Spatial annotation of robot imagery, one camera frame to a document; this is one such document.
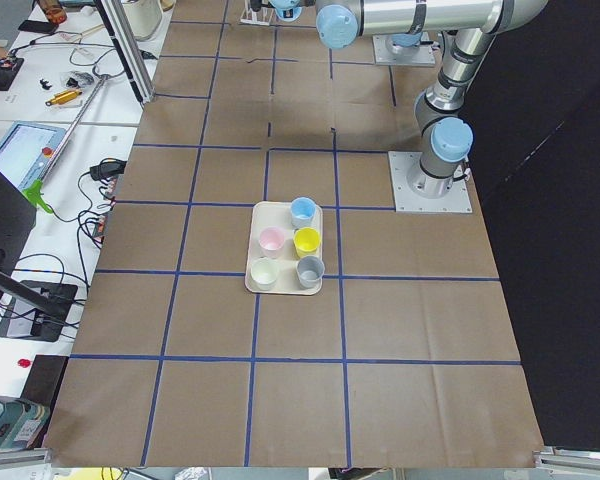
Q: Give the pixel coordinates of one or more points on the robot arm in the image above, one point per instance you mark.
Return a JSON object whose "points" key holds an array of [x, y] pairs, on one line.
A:
{"points": [[339, 23], [376, 109]]}

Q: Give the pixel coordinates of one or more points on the yellow cup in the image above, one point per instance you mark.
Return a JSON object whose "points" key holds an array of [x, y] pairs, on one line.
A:
{"points": [[307, 241]]}

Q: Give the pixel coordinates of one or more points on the pink cup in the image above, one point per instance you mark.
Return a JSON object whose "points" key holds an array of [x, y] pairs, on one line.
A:
{"points": [[271, 241]]}

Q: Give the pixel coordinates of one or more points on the grey cup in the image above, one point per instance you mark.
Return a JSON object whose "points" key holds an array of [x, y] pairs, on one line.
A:
{"points": [[310, 270]]}

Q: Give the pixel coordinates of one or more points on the blue cup on tray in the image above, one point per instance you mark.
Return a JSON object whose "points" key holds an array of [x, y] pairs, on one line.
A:
{"points": [[302, 211]]}

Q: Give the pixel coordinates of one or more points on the pale green cup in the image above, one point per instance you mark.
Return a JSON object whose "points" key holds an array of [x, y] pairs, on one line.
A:
{"points": [[264, 273]]}

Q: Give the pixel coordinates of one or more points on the cream plastic tray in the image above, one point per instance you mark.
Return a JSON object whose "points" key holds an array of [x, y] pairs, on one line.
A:
{"points": [[276, 214]]}

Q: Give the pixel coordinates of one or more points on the black power adapter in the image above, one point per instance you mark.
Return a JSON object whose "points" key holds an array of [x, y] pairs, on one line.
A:
{"points": [[107, 168]]}

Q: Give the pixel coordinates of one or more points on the black power strip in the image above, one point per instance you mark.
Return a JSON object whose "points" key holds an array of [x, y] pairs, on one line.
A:
{"points": [[20, 320]]}

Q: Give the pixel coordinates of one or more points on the green plastic clamp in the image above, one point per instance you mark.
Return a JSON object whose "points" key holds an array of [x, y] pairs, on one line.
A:
{"points": [[34, 195]]}

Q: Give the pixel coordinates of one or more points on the blue teach pendant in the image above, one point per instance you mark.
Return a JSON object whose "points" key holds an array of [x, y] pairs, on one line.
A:
{"points": [[25, 151]]}

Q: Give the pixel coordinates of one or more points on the black monitor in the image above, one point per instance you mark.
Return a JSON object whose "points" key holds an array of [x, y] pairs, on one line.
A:
{"points": [[17, 219]]}

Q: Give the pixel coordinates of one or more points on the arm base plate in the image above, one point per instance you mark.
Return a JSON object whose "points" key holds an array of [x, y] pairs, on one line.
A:
{"points": [[416, 192], [392, 50]]}

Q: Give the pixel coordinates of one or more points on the white wire cup rack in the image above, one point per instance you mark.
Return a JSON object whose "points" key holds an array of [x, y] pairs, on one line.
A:
{"points": [[258, 13]]}

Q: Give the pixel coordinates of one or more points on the aluminium frame post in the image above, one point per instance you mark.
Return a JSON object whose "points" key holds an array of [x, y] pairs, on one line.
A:
{"points": [[120, 32]]}

